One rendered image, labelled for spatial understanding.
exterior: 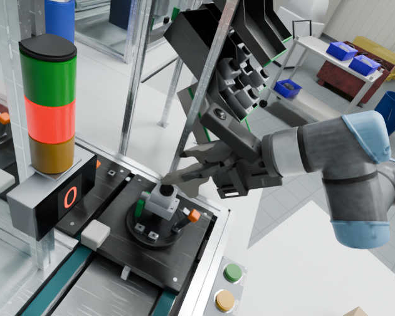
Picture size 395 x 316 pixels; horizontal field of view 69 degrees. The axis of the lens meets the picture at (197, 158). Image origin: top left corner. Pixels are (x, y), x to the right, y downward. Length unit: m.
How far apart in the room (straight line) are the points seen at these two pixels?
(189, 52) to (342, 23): 8.31
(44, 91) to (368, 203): 0.42
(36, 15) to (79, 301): 0.53
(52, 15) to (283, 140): 1.09
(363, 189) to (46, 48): 0.41
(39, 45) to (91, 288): 0.51
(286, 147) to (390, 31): 8.18
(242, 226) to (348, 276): 0.36
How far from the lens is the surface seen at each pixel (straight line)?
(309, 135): 0.44
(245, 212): 0.99
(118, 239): 0.68
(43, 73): 0.31
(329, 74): 5.25
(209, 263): 0.72
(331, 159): 0.44
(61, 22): 1.36
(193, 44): 0.70
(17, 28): 0.32
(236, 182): 0.49
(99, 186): 0.77
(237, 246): 0.90
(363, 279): 1.11
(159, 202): 0.62
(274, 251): 0.95
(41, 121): 0.34
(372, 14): 8.72
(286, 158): 0.45
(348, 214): 0.46
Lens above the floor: 1.55
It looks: 39 degrees down
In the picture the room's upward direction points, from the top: 22 degrees clockwise
